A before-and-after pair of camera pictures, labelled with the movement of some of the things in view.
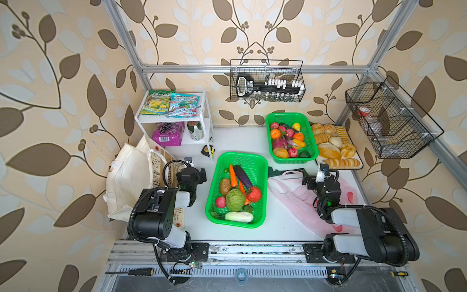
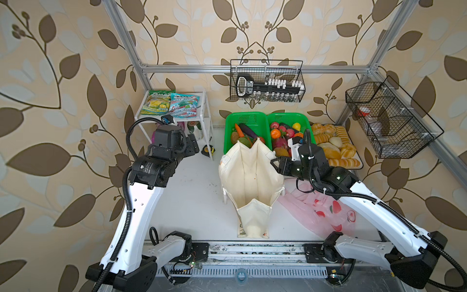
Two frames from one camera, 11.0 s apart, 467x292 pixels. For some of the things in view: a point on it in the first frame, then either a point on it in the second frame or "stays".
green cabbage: [235, 199] to [245, 142]
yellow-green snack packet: [157, 103] stays
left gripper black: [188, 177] to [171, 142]
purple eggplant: [242, 176] to [248, 131]
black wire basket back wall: [267, 80] stays
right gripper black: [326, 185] to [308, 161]
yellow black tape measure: [205, 150] stays
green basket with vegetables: [255, 165] to [246, 126]
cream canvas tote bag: [136, 166] to [253, 178]
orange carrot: [233, 177] to [239, 130]
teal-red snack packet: [183, 106] stays
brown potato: [225, 186] to [235, 136]
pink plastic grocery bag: [291, 188] stays
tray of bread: [337, 149] stays
